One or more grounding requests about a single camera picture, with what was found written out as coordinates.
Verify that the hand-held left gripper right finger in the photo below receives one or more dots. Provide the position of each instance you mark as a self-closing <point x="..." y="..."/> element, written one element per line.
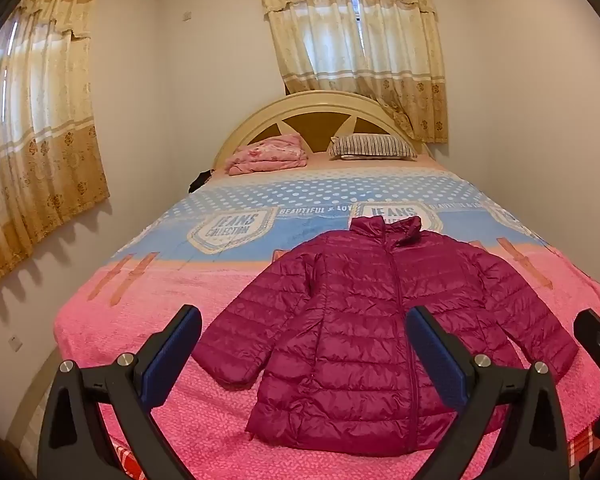
<point x="432" y="355"/>

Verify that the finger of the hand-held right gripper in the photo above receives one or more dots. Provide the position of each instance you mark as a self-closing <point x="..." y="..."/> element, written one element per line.
<point x="596" y="331"/>

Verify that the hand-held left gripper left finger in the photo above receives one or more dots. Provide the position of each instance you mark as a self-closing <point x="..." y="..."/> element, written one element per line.
<point x="172" y="355"/>

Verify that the magenta quilted puffer jacket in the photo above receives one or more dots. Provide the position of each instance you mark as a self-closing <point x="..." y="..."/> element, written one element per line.
<point x="360" y="310"/>

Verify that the bed with printed blanket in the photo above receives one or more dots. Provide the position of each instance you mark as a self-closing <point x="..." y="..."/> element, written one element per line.
<point x="180" y="270"/>

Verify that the red plaid bed sheet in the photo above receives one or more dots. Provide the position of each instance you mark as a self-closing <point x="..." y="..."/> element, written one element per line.
<point x="130" y="462"/>

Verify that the striped pillow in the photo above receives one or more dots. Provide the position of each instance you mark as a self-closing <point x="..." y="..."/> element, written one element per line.
<point x="372" y="146"/>

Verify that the folded pink floral blanket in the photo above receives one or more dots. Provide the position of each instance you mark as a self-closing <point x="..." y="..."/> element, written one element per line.
<point x="267" y="156"/>

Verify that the cream bed headboard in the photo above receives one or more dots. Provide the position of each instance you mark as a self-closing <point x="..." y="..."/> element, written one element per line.
<point x="260" y="120"/>

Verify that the wide beige floral curtain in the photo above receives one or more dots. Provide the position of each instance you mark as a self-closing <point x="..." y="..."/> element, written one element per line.
<point x="35" y="135"/>

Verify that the narrow beige floral curtain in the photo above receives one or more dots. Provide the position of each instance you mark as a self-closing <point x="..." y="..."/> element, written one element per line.
<point x="360" y="35"/>

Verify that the white wall socket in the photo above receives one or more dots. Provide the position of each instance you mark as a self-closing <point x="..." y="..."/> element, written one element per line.
<point x="15" y="343"/>

